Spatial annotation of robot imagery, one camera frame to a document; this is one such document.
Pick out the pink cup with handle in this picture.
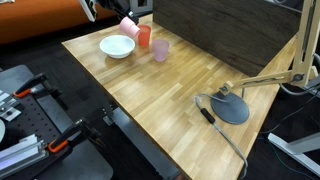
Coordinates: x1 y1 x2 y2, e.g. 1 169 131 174
118 16 142 40

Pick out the white machine housing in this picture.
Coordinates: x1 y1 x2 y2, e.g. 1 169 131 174
0 118 6 143

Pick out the black metal platform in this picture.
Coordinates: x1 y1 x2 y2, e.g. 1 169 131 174
0 64 115 180

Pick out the red plastic cup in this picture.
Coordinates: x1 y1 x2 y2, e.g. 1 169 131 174
137 24 153 48

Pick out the aluminium bracket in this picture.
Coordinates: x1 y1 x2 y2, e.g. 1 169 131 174
0 89 23 123

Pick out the purple plastic cup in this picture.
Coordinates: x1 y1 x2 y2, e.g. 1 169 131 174
151 39 171 63

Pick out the aluminium extrusion rail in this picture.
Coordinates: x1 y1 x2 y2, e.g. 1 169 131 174
0 133 46 178

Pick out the grey lamp cable black switch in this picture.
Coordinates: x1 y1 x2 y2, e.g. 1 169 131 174
192 93 250 180

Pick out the dark wooden board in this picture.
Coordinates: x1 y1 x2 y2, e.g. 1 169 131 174
152 0 303 77

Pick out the orange floor mat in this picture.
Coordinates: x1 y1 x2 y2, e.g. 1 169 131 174
0 0 118 45

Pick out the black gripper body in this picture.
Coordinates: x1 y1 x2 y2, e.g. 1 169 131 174
99 0 134 16

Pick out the wooden desk lamp grey base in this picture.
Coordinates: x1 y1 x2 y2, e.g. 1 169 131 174
210 0 320 126

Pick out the white bowl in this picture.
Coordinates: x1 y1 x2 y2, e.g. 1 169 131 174
98 34 137 60

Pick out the grey metal table frame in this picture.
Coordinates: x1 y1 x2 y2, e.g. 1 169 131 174
102 105 184 180

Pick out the black clamp orange handle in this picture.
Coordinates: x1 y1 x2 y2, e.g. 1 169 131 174
47 117 101 154
12 72 50 100

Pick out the grey metal stand foot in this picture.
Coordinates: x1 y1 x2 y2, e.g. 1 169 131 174
267 131 320 178

